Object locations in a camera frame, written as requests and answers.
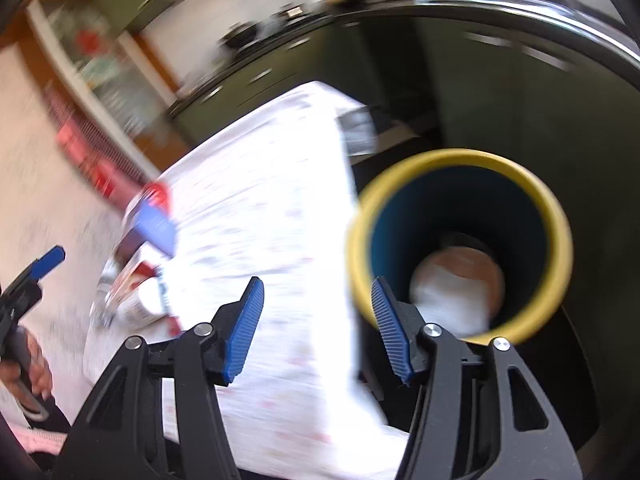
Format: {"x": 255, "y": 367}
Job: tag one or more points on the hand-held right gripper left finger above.
{"x": 245, "y": 330}

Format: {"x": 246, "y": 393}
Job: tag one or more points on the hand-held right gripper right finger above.
{"x": 392, "y": 332}

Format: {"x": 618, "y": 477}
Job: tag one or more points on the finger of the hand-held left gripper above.
{"x": 49, "y": 259}

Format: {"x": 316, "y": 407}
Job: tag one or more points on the yellow rimmed trash bin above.
{"x": 555, "y": 240}

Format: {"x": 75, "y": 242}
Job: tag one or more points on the person's left hand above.
{"x": 40, "y": 375}

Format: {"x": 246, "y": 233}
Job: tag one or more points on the white orange ball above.
{"x": 450, "y": 295}

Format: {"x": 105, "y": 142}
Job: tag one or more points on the red and white packet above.
{"x": 127, "y": 275}

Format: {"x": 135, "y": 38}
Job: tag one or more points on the red checkered cloth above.
{"x": 85, "y": 152}

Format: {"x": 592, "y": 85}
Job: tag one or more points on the red and blue carton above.
{"x": 155, "y": 220}

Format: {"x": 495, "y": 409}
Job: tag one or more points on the white floral tablecloth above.
{"x": 280, "y": 200}

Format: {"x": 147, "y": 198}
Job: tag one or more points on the person's pink clothing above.
{"x": 42, "y": 442}

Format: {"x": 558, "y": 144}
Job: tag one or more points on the white framed door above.
{"x": 100, "y": 65}

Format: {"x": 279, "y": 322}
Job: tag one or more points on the green lower kitchen cabinets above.
{"x": 300, "y": 67}

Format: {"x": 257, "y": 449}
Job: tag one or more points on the black kitchen countertop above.
{"x": 550, "y": 25}

